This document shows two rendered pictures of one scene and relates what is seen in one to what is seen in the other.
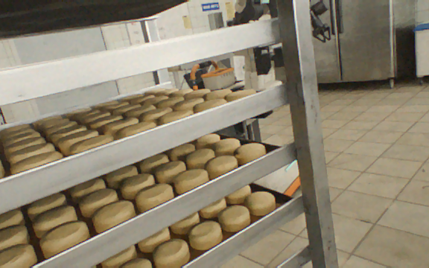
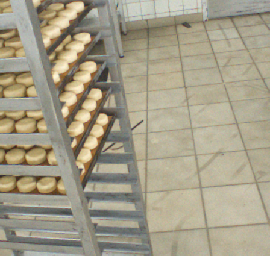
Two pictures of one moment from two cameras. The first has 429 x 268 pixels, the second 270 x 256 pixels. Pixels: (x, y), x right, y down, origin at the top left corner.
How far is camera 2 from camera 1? 91 cm
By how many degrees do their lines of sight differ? 46
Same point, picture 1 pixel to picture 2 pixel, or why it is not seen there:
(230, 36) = (9, 102)
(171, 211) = not seen: outside the picture
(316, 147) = (67, 177)
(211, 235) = (21, 186)
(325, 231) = (78, 223)
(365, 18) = not seen: outside the picture
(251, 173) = (31, 170)
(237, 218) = (40, 186)
